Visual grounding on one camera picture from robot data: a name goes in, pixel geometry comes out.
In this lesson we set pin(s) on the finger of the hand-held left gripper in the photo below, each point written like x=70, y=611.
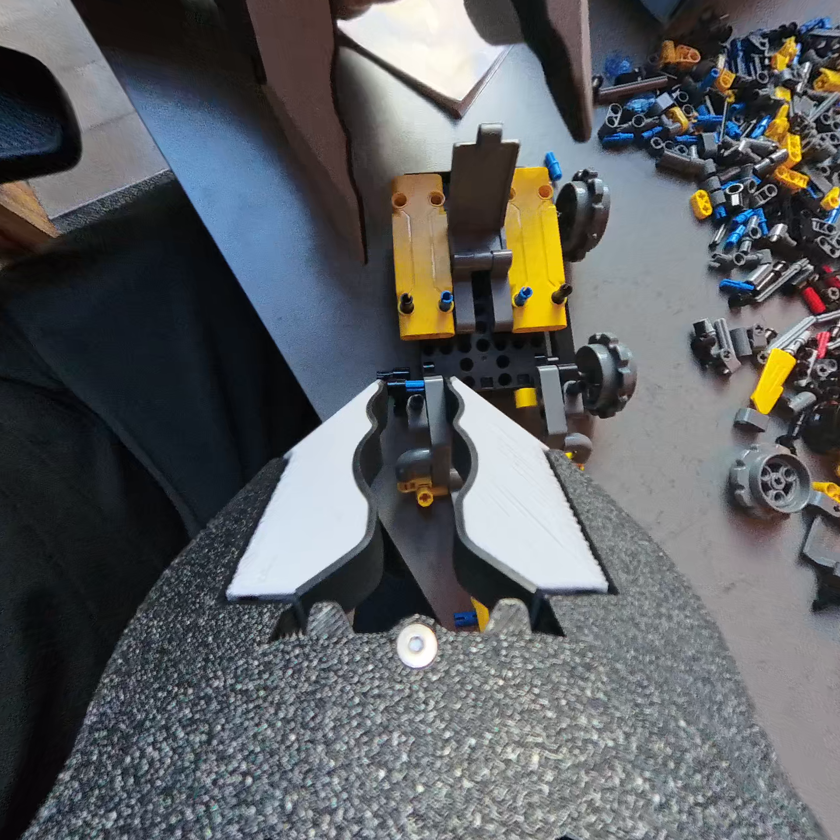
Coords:
x=567, y=53
x=302, y=92

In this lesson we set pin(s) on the yellow black brick vehicle model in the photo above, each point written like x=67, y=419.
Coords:
x=420, y=250

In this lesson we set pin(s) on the grey desk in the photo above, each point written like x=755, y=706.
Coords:
x=683, y=617

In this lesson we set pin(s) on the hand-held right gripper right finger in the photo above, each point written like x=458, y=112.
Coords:
x=532, y=519

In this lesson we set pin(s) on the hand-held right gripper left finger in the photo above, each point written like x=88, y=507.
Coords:
x=302, y=525

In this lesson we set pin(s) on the instruction booklet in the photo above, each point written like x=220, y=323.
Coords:
x=427, y=53

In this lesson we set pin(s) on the grey sprocket wheel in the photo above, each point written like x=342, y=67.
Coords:
x=769, y=481

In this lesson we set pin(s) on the dark chair armrest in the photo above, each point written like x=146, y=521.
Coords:
x=33, y=112

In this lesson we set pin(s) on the pile of loose brick parts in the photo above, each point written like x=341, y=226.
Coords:
x=761, y=197

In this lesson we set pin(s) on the small connector pin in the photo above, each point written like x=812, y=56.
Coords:
x=414, y=385

